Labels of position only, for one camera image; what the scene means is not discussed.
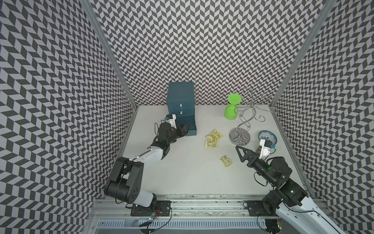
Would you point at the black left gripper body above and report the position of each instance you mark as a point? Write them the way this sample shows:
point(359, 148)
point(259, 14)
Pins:
point(179, 132)

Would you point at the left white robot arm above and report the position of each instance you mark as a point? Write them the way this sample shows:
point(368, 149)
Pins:
point(124, 182)

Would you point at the yellow cookie packet middle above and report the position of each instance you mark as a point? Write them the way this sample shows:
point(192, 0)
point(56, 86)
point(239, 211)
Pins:
point(211, 138)

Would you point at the blue floral ceramic bowl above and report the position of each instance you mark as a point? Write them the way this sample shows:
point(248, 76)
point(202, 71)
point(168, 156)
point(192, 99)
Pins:
point(268, 135)

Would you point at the aluminium front rail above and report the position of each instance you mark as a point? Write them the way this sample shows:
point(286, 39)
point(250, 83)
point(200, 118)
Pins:
point(188, 213)

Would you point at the yellow cookie packet top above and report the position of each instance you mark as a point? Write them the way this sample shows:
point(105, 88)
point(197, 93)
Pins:
point(216, 134)

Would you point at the green plastic goblet cup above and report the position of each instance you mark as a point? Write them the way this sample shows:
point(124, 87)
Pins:
point(231, 111)

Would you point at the dark teal drawer box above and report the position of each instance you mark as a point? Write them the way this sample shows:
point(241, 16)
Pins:
point(181, 102)

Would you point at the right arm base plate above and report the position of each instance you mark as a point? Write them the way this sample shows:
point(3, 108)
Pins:
point(259, 208)

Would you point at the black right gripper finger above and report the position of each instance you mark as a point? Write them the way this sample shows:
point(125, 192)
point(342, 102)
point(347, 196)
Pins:
point(243, 158)
point(242, 150)

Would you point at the pale yellow cookie packet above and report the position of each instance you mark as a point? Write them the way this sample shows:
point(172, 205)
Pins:
point(226, 161)

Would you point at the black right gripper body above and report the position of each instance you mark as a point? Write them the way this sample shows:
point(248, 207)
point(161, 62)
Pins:
point(259, 165)

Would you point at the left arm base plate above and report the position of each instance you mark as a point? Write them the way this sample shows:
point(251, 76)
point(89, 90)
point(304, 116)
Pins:
point(161, 208)

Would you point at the yellow cookie packet small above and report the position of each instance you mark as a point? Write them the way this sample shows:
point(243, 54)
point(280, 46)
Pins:
point(211, 144)

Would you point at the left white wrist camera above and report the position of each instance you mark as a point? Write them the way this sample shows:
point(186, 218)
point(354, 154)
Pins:
point(171, 119)

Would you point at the chrome wire hook stand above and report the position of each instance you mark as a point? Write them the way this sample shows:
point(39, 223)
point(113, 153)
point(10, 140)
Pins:
point(240, 134)

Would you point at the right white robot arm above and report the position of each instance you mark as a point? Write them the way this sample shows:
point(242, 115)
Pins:
point(287, 199)

